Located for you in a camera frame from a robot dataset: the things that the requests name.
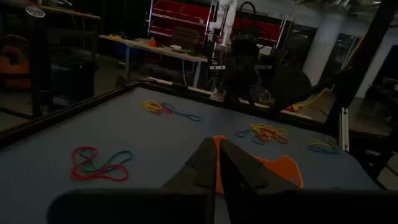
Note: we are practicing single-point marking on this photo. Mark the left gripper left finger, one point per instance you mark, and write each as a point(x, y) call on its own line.
point(202, 168)

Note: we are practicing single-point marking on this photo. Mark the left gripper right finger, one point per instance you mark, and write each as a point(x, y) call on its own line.
point(239, 174)

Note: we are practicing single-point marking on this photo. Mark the teal rubber band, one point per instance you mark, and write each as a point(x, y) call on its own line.
point(186, 116)
point(241, 133)
point(122, 152)
point(323, 151)

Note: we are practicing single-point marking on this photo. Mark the red rubber band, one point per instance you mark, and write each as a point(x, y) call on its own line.
point(73, 168)
point(164, 111)
point(273, 135)

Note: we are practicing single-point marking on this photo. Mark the yellow rubber band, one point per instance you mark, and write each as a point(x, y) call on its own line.
point(150, 106)
point(317, 142)
point(270, 127)

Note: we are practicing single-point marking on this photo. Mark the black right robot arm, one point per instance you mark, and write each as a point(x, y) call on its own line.
point(242, 74)

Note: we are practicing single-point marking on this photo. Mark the orange plastic basket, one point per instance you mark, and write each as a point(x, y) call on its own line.
point(286, 169)

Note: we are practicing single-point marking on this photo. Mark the blue table mat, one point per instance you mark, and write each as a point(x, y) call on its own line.
point(155, 149)

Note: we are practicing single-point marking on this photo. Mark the wooden workbench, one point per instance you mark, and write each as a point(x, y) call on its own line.
point(174, 54)

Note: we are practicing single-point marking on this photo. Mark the red bin shelf rack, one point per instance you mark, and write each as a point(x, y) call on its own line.
point(267, 29)
point(174, 12)

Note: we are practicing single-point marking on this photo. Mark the white machine column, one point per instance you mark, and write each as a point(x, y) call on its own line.
point(228, 18)

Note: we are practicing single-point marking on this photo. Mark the white round pillar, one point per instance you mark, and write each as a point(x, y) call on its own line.
point(323, 46)

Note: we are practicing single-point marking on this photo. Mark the black equipment box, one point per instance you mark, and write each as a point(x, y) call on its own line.
point(73, 77)

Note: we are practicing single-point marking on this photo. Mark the black pole stand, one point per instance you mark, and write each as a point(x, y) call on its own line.
point(38, 62)

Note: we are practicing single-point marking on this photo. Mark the wooden shelf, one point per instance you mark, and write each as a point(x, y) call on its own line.
point(71, 12)

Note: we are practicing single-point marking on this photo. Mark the orange equipment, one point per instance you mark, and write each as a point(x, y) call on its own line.
point(14, 67)

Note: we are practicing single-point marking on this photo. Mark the white metal bracket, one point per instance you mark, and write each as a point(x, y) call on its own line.
point(344, 130)

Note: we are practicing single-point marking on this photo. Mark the black table frame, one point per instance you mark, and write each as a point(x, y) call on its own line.
point(62, 113)

